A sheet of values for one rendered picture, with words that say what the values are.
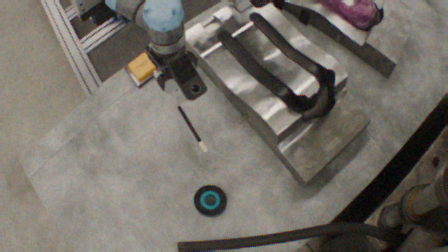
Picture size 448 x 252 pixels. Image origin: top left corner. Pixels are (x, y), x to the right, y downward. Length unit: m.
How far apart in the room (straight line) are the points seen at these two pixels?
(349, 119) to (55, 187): 0.84
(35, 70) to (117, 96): 1.19
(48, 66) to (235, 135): 1.40
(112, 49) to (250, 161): 1.04
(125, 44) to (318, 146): 1.13
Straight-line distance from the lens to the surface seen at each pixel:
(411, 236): 1.40
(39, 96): 2.44
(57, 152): 1.41
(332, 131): 1.30
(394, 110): 1.45
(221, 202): 1.26
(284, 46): 1.36
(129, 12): 0.97
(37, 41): 2.62
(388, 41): 1.42
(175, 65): 1.07
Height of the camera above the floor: 2.07
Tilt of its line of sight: 71 degrees down
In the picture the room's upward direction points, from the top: 1 degrees counter-clockwise
